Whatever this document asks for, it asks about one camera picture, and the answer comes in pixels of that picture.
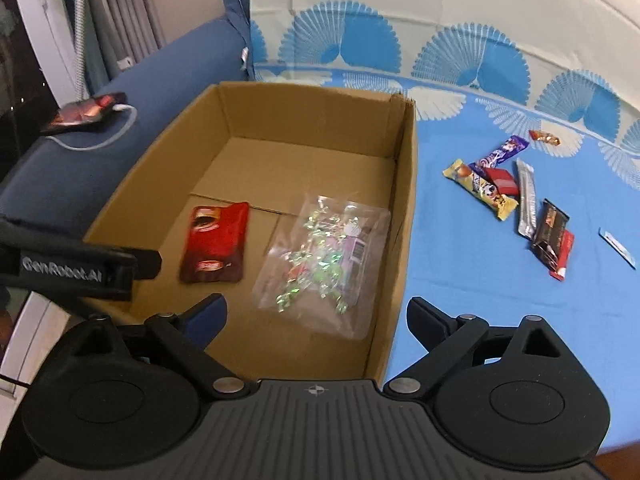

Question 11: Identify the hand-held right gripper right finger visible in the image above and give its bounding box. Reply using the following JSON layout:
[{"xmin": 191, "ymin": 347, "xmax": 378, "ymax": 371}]
[{"xmin": 382, "ymin": 297, "xmax": 568, "ymax": 403}]

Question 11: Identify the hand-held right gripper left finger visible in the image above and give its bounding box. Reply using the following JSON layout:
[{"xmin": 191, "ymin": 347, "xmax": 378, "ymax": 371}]
[{"xmin": 67, "ymin": 294, "xmax": 258, "ymax": 403}]

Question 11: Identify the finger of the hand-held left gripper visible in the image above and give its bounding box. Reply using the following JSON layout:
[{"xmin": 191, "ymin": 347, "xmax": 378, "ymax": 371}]
[{"xmin": 131, "ymin": 248, "xmax": 163, "ymax": 282}]

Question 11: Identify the red white striped snack packet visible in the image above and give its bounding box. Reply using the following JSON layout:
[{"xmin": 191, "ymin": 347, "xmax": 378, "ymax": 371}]
[{"xmin": 482, "ymin": 168, "xmax": 522, "ymax": 197}]

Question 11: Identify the brown cardboard box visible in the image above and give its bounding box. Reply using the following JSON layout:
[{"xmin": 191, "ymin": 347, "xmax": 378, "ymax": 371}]
[{"xmin": 82, "ymin": 81, "xmax": 418, "ymax": 386}]

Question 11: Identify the light blue stick packet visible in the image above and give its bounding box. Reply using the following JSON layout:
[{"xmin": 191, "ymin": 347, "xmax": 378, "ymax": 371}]
[{"xmin": 598, "ymin": 228, "xmax": 640, "ymax": 271}]

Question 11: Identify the blue fan-print bed sheet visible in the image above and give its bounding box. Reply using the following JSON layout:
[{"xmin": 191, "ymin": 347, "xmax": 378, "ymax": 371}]
[{"xmin": 247, "ymin": 0, "xmax": 640, "ymax": 461}]

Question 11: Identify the red snack pouch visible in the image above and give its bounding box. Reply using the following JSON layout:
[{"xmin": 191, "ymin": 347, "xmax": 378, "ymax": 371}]
[{"xmin": 179, "ymin": 201, "xmax": 251, "ymax": 284}]

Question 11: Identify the clear bag of wrapped candies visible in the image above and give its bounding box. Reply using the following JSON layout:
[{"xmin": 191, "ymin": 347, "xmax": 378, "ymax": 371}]
[{"xmin": 252, "ymin": 193, "xmax": 392, "ymax": 342}]

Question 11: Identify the yellow snack bar packet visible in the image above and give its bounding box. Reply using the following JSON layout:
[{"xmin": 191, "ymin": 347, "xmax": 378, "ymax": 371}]
[{"xmin": 442, "ymin": 158, "xmax": 519, "ymax": 222}]

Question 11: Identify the dark brown snack packet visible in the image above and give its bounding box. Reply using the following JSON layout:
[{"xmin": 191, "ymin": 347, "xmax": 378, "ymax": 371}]
[{"xmin": 530, "ymin": 198, "xmax": 570, "ymax": 271}]

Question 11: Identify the red stick packet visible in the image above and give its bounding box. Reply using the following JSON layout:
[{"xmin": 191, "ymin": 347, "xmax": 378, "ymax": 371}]
[{"xmin": 549, "ymin": 229, "xmax": 576, "ymax": 281}]

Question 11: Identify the shiny red black packet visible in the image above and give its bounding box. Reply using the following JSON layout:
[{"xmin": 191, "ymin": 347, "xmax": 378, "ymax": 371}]
[{"xmin": 39, "ymin": 92, "xmax": 127, "ymax": 136}]

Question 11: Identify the silver stick packet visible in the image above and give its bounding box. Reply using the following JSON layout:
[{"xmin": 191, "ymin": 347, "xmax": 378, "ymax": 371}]
[{"xmin": 514, "ymin": 158, "xmax": 539, "ymax": 239}]

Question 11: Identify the purple snack packet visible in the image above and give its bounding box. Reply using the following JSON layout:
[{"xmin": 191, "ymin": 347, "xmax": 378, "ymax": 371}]
[{"xmin": 479, "ymin": 135, "xmax": 529, "ymax": 172}]

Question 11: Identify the dark blue cushion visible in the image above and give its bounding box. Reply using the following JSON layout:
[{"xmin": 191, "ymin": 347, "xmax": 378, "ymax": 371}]
[{"xmin": 0, "ymin": 15, "xmax": 251, "ymax": 241}]

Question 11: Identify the white door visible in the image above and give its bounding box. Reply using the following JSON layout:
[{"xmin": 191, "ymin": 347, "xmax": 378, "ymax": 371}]
[{"xmin": 10, "ymin": 0, "xmax": 87, "ymax": 107}]

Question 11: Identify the grey curtain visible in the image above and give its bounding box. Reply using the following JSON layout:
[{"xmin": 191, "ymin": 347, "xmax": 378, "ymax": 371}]
[{"xmin": 80, "ymin": 0, "xmax": 167, "ymax": 81}]

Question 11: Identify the white cable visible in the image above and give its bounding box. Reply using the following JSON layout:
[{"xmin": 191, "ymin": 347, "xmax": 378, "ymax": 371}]
[{"xmin": 47, "ymin": 104, "xmax": 138, "ymax": 152}]

